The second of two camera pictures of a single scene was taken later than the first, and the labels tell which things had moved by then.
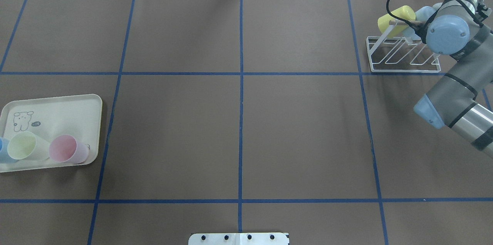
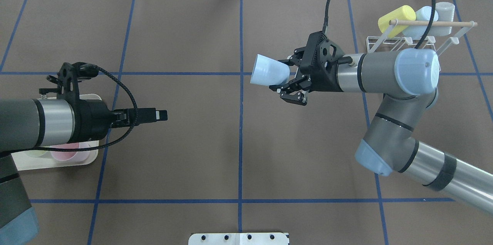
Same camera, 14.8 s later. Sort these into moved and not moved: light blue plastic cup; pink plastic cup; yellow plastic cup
Moved: light blue plastic cup
Not moved: pink plastic cup; yellow plastic cup
